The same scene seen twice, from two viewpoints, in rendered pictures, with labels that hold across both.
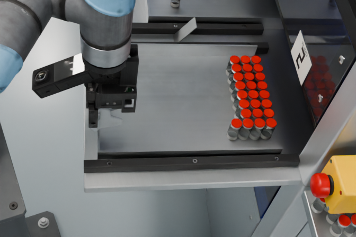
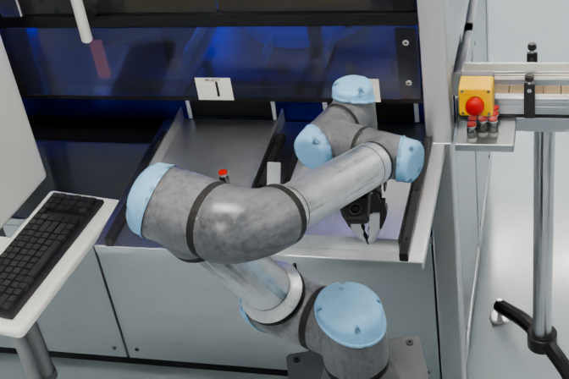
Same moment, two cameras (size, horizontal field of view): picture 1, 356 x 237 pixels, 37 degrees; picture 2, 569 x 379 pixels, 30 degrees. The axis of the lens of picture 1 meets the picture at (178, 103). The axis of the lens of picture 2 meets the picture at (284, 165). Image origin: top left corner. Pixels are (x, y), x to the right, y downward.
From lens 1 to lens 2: 1.65 m
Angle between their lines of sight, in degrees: 42
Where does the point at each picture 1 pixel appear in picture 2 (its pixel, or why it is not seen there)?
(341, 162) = (465, 85)
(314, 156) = (442, 113)
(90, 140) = (374, 255)
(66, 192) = not seen: outside the picture
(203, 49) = (297, 171)
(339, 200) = (491, 97)
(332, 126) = (439, 79)
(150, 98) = (338, 215)
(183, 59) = not seen: hidden behind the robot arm
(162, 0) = not seen: hidden behind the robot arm
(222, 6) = (240, 158)
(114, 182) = (422, 244)
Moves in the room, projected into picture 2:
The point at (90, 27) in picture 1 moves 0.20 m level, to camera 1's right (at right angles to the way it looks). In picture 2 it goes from (370, 123) to (413, 67)
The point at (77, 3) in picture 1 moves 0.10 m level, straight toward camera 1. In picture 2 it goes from (361, 112) to (417, 112)
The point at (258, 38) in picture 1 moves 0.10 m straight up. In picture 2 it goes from (289, 142) to (283, 107)
